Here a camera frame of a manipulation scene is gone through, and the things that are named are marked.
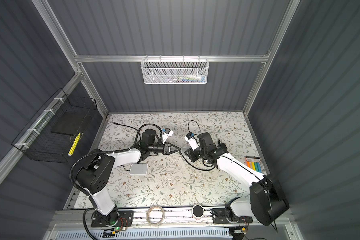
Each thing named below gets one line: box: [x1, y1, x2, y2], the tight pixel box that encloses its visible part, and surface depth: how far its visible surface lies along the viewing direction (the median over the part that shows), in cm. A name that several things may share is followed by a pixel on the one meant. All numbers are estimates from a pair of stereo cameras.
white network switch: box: [129, 163, 149, 175], surface depth 91 cm
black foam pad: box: [51, 112, 88, 136], surface depth 78 cm
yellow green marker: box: [68, 132, 82, 157], surface depth 71 cm
